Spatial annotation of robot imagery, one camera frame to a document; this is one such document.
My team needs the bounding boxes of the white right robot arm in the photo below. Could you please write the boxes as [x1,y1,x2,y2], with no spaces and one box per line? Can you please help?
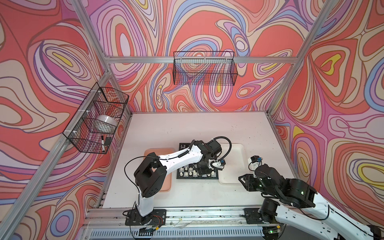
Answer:
[238,164,384,240]

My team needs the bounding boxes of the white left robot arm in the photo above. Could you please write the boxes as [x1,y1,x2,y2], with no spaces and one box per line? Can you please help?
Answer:
[134,140,222,217]

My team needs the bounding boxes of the black white chess board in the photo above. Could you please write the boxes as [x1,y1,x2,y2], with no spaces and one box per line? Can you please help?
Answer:
[177,141,221,180]

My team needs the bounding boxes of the white plastic tray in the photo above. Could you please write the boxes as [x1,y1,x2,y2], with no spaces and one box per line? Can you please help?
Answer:
[218,143,250,186]

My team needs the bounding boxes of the pink plastic tray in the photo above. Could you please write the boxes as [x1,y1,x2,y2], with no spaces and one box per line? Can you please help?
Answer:
[134,148,176,198]

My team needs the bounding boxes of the black marker in basket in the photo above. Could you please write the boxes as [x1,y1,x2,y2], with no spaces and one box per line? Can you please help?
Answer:
[101,136,106,153]

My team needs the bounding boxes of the white roll in basket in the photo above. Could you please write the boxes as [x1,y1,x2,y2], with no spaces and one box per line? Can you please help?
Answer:
[93,115,118,134]

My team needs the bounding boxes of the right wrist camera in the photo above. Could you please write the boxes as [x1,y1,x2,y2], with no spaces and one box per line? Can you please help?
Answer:
[251,156,263,164]

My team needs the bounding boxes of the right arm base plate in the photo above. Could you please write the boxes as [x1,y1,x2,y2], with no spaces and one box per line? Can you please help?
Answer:
[243,208,279,224]

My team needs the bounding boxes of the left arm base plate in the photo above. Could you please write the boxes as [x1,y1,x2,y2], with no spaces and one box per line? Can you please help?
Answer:
[123,209,167,227]

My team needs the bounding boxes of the black wire basket back wall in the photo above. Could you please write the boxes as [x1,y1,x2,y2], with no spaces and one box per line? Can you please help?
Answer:
[173,50,238,86]

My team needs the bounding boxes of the black wire basket wall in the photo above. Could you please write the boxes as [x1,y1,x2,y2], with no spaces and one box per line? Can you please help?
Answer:
[173,50,238,86]
[63,83,129,155]

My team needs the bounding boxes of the black wire basket left wall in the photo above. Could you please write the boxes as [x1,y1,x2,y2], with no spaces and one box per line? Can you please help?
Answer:
[63,83,129,155]

